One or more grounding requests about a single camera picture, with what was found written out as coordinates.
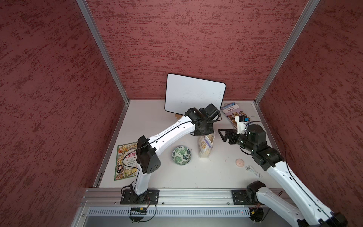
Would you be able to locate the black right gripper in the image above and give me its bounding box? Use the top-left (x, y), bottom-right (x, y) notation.
top-left (217, 128), bottom-right (255, 151)

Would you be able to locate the instant oatmeal bag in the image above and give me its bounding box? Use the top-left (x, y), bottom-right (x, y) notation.
top-left (198, 133), bottom-right (215, 158)

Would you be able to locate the green leaf pattern bowl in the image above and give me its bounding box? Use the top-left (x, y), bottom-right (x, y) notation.
top-left (172, 146), bottom-right (192, 166)

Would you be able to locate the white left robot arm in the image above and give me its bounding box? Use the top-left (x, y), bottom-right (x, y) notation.
top-left (130, 104), bottom-right (220, 200)

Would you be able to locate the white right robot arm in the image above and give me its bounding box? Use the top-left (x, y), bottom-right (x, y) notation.
top-left (218, 125), bottom-right (348, 227)

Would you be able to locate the dog picture book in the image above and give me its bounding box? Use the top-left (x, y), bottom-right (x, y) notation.
top-left (221, 102), bottom-right (250, 128)

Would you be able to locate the wooden easel stand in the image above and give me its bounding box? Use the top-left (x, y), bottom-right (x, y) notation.
top-left (175, 113), bottom-right (183, 120)

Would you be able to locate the pink round puff case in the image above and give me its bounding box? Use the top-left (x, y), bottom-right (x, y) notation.
top-left (235, 159), bottom-right (244, 167)

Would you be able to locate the white A4 paper box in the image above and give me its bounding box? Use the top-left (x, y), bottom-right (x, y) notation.
top-left (237, 102), bottom-right (261, 126)

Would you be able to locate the colourful comic magazine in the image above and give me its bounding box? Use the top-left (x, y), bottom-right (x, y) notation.
top-left (114, 142), bottom-right (138, 181)

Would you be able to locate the white coiled usb cable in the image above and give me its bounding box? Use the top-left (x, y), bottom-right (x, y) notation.
top-left (245, 165), bottom-right (263, 179)

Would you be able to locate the white board black frame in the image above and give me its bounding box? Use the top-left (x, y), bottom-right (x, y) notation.
top-left (164, 73), bottom-right (226, 115)

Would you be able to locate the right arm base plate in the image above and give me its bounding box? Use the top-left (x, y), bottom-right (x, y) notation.
top-left (231, 190), bottom-right (259, 205)

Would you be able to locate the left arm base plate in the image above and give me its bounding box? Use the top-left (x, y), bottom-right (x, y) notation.
top-left (120, 189), bottom-right (160, 205)

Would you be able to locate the aluminium front rail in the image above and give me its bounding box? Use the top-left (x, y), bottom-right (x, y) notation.
top-left (70, 187), bottom-right (301, 219)

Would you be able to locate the right aluminium corner post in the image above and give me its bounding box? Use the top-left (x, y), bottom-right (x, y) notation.
top-left (254, 0), bottom-right (320, 106)

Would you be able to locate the aluminium corner post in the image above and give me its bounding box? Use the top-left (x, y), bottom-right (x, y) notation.
top-left (254, 0), bottom-right (320, 106)
top-left (76, 0), bottom-right (130, 105)

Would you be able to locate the left aluminium corner post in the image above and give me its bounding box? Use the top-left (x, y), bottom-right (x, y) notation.
top-left (76, 0), bottom-right (130, 105)

